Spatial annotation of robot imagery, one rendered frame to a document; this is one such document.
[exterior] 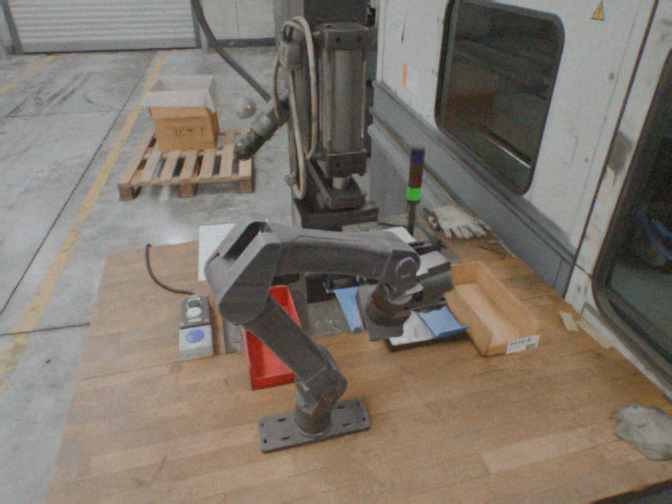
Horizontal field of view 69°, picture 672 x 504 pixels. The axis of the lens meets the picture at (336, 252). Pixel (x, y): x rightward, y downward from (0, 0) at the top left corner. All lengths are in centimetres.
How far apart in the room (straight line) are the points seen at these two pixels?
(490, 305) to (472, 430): 38
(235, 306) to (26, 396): 197
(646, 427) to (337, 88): 84
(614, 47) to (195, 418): 117
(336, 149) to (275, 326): 46
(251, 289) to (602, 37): 102
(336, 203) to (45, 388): 181
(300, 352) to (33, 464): 165
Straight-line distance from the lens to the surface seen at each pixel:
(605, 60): 134
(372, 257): 70
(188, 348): 107
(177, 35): 1025
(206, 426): 96
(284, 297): 117
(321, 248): 66
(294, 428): 92
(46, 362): 268
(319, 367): 79
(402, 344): 106
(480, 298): 125
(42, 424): 240
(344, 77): 99
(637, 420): 107
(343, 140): 102
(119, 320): 125
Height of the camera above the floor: 164
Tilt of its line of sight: 32 degrees down
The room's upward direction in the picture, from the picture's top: straight up
